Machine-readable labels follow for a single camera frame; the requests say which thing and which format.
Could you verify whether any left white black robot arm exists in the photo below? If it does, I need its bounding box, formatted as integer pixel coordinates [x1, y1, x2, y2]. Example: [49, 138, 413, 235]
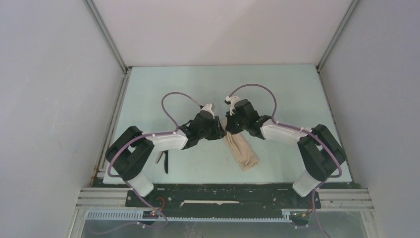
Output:
[105, 111, 225, 207]

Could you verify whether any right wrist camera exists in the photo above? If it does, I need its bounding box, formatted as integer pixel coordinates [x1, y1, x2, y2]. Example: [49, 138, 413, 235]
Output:
[224, 96, 256, 118]

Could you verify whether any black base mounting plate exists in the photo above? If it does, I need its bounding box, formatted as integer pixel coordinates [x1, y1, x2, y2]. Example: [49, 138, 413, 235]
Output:
[125, 183, 320, 218]

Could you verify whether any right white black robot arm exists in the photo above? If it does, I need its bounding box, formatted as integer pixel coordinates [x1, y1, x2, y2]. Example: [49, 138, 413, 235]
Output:
[226, 109, 346, 207]

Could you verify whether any black knife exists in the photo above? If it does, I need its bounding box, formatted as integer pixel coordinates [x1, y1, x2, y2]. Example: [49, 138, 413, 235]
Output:
[164, 150, 168, 174]

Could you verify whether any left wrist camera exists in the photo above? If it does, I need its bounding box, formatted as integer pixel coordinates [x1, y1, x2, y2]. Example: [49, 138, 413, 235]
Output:
[198, 103, 215, 119]

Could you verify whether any silver fork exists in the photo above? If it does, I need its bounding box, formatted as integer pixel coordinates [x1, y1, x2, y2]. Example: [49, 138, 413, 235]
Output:
[155, 151, 164, 164]

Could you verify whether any beige cloth napkin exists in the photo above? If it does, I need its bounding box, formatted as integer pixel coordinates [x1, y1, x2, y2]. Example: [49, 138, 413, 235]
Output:
[221, 119, 260, 172]

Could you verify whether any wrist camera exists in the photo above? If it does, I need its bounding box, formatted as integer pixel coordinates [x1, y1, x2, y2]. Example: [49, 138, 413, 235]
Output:
[224, 96, 256, 118]
[198, 103, 215, 119]

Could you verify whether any white slotted cable duct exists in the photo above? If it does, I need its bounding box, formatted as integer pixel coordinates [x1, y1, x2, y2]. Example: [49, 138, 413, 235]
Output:
[85, 209, 291, 223]

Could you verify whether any aluminium frame rail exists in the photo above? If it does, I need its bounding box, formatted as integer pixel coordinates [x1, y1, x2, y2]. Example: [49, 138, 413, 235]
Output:
[76, 187, 374, 212]

